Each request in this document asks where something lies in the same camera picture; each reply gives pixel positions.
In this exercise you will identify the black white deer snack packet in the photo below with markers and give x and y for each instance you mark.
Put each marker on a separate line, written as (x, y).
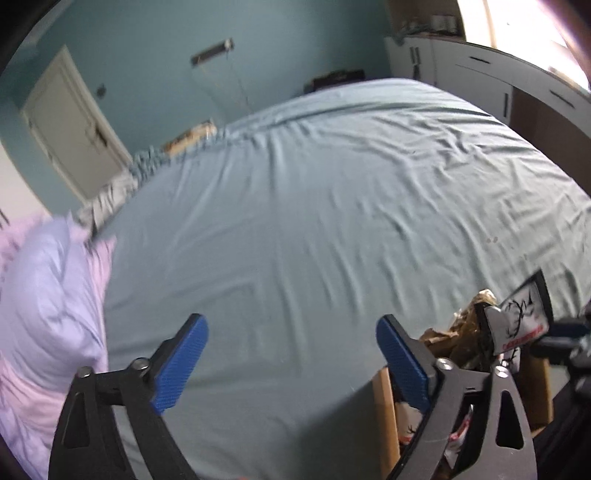
(521, 314)

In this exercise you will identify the cardboard box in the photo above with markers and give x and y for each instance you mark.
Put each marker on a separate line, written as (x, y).
(385, 424)

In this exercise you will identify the purple blanket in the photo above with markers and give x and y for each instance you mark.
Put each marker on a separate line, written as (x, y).
(41, 300)

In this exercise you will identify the crumpled brown paper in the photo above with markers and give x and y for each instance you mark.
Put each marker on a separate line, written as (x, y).
(455, 332)

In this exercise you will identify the small white containers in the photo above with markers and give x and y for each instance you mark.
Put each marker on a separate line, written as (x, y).
(429, 25)

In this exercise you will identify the white cabinet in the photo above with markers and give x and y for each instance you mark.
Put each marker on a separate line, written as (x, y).
(471, 69)

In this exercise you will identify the brown wooden panel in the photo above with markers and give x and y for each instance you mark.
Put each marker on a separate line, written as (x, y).
(549, 124)

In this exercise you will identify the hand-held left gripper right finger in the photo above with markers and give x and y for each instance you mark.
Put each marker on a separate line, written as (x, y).
(401, 364)

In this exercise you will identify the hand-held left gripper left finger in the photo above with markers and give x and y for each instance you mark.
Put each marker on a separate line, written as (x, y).
(182, 364)

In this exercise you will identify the window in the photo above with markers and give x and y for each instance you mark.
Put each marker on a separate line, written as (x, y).
(517, 27)

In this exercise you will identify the white crumpled cloth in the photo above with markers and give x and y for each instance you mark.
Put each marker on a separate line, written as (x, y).
(111, 198)

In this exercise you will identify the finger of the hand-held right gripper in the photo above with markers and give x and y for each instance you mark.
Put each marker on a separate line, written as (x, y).
(561, 350)
(565, 330)

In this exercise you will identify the black bag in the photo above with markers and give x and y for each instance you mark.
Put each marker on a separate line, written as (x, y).
(334, 79)

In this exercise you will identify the blue ruffled cloth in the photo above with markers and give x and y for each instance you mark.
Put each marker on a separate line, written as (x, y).
(147, 164)

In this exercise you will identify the blue bed sheet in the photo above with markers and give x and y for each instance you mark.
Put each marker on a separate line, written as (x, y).
(323, 207)

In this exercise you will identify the white door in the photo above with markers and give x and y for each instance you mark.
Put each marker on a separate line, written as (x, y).
(74, 124)

